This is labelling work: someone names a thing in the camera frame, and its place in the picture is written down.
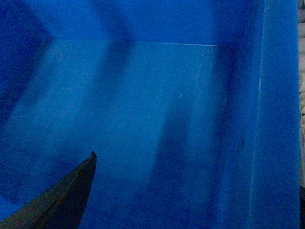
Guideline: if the large blue plastic crate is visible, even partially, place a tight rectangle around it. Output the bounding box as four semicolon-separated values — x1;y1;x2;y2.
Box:
0;0;300;229

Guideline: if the steel roller shelf rack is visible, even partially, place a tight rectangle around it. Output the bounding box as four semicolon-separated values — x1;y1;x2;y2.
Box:
297;0;305;187

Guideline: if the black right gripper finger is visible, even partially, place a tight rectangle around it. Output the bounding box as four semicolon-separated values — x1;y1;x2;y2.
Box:
0;151;97;229

